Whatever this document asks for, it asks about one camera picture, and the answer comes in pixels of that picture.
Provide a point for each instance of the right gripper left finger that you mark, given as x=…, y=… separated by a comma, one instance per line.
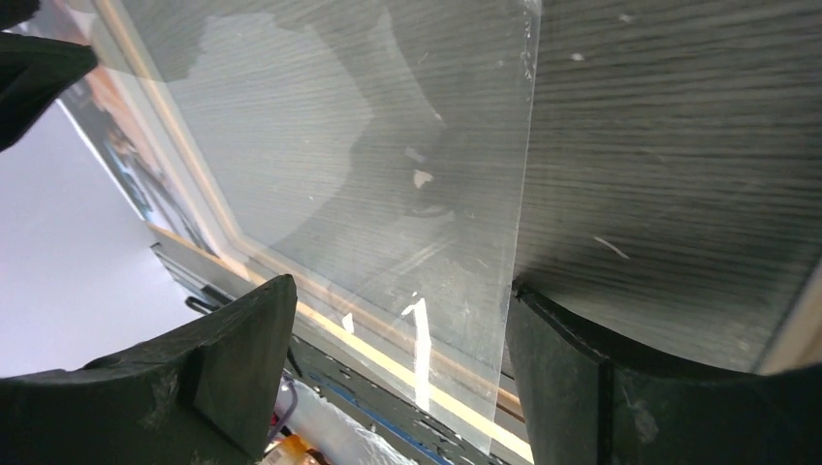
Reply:
x=203, y=393

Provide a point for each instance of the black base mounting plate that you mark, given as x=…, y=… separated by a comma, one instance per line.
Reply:
x=343, y=369

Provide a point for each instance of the white wooden picture frame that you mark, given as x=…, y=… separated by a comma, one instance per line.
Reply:
x=549, y=232

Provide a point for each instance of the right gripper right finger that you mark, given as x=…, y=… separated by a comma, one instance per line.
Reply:
x=590, y=395

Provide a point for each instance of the printed photo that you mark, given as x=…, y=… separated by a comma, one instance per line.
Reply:
x=113, y=115

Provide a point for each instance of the clear acrylic sheet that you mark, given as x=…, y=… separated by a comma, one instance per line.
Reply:
x=375, y=150

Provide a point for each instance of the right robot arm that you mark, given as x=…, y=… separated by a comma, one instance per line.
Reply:
x=334, y=430

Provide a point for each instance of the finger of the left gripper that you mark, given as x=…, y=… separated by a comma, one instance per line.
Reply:
x=34, y=71

